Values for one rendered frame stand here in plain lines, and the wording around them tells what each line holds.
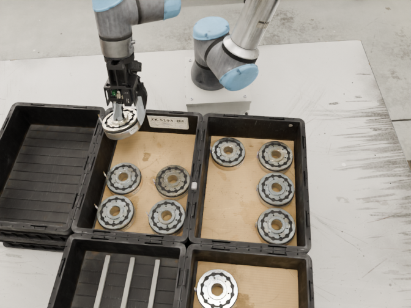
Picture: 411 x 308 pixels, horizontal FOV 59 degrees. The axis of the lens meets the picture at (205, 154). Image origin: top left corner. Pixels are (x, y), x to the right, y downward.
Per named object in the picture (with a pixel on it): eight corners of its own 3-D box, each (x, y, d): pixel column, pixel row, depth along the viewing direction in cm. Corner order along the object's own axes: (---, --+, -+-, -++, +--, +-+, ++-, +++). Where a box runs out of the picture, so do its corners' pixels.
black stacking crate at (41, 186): (30, 124, 124) (14, 102, 114) (115, 129, 122) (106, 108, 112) (-17, 236, 104) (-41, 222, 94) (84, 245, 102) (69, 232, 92)
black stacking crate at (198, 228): (205, 135, 119) (204, 113, 110) (296, 140, 117) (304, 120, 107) (191, 255, 99) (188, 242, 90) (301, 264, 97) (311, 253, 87)
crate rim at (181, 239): (108, 111, 114) (106, 106, 112) (203, 117, 111) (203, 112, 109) (72, 235, 93) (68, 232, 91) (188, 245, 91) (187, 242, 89)
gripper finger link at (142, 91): (133, 111, 97) (122, 82, 91) (134, 107, 98) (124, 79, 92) (150, 109, 96) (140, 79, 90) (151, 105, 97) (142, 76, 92)
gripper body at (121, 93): (106, 108, 89) (96, 62, 82) (114, 90, 96) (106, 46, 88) (137, 109, 89) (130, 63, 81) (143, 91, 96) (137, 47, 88)
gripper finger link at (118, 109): (107, 132, 96) (108, 103, 90) (113, 120, 101) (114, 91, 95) (119, 134, 96) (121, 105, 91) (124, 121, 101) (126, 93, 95)
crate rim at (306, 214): (203, 117, 111) (203, 112, 109) (303, 123, 109) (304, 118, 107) (188, 245, 91) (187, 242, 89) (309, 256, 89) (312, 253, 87)
